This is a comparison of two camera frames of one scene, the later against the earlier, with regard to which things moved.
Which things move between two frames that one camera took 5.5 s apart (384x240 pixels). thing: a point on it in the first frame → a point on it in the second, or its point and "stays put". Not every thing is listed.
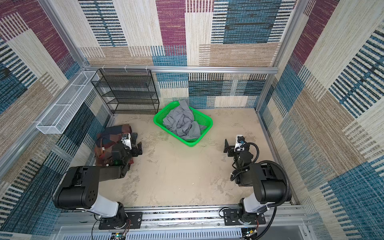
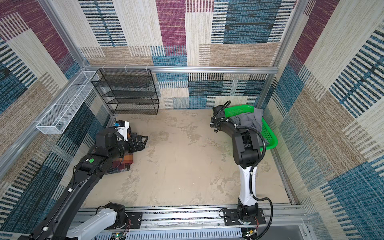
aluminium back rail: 180,68 stays put
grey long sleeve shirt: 181,122 → 252,121
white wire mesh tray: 57,119 stays put
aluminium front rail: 176,218 stays put
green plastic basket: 199,117 → 270,139
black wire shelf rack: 127,91 stays put
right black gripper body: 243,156 → 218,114
